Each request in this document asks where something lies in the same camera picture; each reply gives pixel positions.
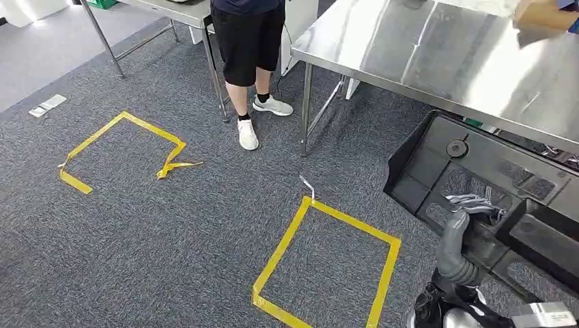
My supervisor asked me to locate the intact yellow tape square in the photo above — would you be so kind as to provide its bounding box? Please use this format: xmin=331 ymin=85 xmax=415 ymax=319
xmin=251 ymin=195 xmax=402 ymax=328

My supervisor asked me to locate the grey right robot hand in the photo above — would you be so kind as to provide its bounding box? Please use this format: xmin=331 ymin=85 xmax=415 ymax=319
xmin=445 ymin=193 xmax=506 ymax=223

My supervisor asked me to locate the black plastic compartment tray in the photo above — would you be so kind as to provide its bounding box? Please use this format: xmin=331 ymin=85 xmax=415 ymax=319
xmin=383 ymin=109 xmax=579 ymax=305

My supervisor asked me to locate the person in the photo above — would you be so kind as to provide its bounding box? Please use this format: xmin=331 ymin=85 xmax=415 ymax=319
xmin=210 ymin=0 xmax=295 ymax=152

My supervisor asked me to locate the white furniture block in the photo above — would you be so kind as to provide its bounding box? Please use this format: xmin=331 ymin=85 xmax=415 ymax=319
xmin=0 ymin=0 xmax=70 ymax=29

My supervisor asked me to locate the brown cardboard box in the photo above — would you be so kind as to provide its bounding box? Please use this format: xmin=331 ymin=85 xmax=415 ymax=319
xmin=513 ymin=0 xmax=579 ymax=33

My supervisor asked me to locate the small steel table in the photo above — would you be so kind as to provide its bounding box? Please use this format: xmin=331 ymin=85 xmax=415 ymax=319
xmin=79 ymin=0 xmax=231 ymax=124

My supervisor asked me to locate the white cabinet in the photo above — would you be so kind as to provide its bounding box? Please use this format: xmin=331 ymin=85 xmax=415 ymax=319
xmin=279 ymin=0 xmax=320 ymax=77

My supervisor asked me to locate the white strip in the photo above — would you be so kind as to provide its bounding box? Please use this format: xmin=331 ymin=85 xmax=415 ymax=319
xmin=298 ymin=174 xmax=317 ymax=203

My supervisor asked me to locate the torn yellow tape square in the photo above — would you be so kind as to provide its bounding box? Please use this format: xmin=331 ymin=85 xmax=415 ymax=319
xmin=57 ymin=111 xmax=204 ymax=196

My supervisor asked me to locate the large steel bench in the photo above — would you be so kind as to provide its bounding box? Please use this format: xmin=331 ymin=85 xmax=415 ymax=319
xmin=290 ymin=0 xmax=579 ymax=158

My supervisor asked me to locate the black cable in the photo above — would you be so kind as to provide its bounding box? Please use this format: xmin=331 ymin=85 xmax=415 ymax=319
xmin=274 ymin=23 xmax=294 ymax=98

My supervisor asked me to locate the silver floor socket plate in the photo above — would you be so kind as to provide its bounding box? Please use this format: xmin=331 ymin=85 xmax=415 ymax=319
xmin=28 ymin=94 xmax=68 ymax=119

